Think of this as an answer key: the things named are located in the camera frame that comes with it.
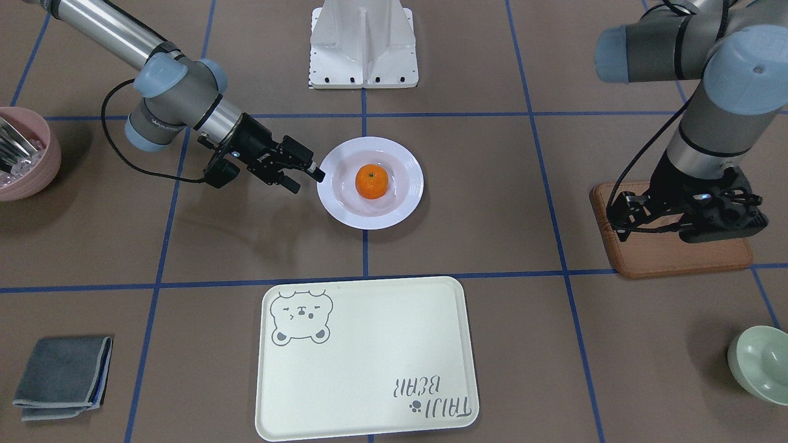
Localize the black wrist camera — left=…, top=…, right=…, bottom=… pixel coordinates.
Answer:
left=679, top=166, right=769, bottom=244
left=198, top=134, right=240, bottom=189

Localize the cream bear tray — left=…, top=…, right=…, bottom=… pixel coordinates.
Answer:
left=254, top=276, right=480, bottom=441

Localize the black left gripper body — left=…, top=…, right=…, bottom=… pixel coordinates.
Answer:
left=607, top=151, right=702, bottom=241

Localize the green ceramic bowl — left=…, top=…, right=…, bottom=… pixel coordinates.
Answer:
left=726, top=325, right=787, bottom=406

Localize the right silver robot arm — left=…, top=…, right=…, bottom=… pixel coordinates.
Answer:
left=39, top=1, right=326, bottom=193

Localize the grey folded cloth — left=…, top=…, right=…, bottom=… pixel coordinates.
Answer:
left=12, top=336, right=113, bottom=421

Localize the wooden cutting board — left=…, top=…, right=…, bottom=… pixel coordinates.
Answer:
left=589, top=182, right=754, bottom=279

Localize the orange fruit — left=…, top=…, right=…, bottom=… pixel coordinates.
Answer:
left=355, top=164, right=389, bottom=200

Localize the pink bowl with ice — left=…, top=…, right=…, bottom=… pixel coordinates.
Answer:
left=1, top=106, right=62, bottom=202

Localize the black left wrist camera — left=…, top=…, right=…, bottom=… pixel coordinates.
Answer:
left=679, top=166, right=769, bottom=244

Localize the metal scoop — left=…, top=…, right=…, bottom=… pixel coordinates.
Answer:
left=1, top=118, right=40, bottom=175

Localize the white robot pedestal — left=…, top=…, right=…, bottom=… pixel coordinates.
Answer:
left=308, top=1, right=419, bottom=89

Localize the white round plate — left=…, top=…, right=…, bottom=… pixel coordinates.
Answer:
left=317, top=137, right=425, bottom=230

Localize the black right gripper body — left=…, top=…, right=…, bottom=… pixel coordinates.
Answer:
left=225, top=113, right=288, bottom=185

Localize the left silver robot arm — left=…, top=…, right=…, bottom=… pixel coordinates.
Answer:
left=594, top=1, right=787, bottom=244

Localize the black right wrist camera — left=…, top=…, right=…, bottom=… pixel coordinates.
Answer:
left=198, top=134, right=240, bottom=189

